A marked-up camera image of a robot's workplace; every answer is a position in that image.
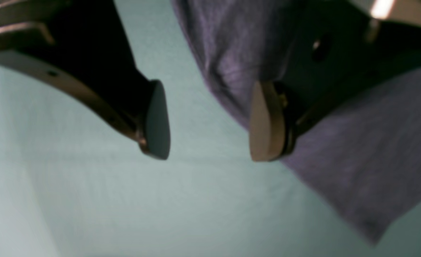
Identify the teal table cloth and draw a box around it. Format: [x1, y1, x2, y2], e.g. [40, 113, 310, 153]
[0, 0, 421, 257]

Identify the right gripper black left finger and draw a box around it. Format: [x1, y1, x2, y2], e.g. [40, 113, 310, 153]
[0, 0, 171, 160]

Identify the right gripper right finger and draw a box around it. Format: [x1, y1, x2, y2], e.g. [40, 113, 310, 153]
[249, 0, 421, 162]

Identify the blue-grey heathered T-shirt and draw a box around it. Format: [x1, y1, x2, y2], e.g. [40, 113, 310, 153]
[171, 0, 421, 245]

